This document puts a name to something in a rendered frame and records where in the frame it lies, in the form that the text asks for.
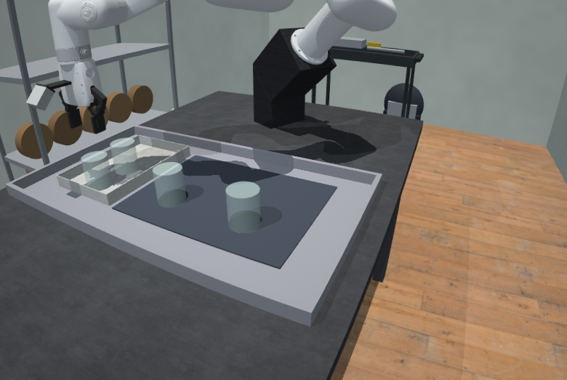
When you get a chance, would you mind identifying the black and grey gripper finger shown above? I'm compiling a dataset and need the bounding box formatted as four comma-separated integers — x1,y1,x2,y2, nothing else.
59,90,82,129
87,85,107,134

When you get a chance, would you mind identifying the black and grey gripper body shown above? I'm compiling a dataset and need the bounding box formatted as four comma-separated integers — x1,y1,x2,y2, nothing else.
57,57,102,108

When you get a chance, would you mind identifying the clear glass jar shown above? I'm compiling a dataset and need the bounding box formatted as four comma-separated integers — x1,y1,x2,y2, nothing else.
81,151,113,191
225,182,261,233
110,138,139,175
153,162,187,208

